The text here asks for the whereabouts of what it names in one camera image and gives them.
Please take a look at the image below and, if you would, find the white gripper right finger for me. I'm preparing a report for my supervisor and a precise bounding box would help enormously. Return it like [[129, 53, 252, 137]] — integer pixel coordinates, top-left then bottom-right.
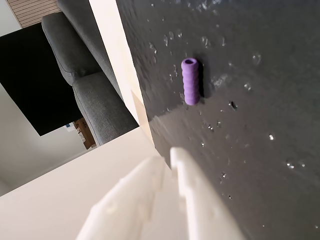
[[169, 146, 248, 240]]

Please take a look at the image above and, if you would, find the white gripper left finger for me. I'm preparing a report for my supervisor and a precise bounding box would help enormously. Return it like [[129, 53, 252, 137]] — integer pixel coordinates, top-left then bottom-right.
[[75, 156, 187, 240]]

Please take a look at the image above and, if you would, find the purple ribbed pen grip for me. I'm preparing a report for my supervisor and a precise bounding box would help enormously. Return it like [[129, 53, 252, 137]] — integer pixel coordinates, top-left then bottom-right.
[[180, 57, 202, 106]]

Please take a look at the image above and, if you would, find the brown cardboard box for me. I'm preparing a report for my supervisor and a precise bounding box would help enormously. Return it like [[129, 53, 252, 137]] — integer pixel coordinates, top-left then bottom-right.
[[73, 118, 98, 151]]

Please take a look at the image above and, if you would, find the black textured table mat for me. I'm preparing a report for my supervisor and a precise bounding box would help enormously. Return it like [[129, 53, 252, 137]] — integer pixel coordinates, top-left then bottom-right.
[[116, 0, 320, 240]]

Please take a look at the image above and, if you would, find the grey fabric sofa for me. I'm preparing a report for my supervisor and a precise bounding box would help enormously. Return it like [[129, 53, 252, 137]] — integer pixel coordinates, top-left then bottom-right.
[[41, 0, 141, 147]]

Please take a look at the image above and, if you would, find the black flat screen panel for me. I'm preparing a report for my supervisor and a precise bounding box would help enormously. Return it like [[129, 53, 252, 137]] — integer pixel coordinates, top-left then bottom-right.
[[0, 22, 85, 137]]

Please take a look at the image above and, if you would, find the beige slatted wall panel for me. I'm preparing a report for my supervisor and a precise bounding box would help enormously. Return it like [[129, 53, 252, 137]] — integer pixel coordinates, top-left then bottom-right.
[[7, 0, 62, 30]]

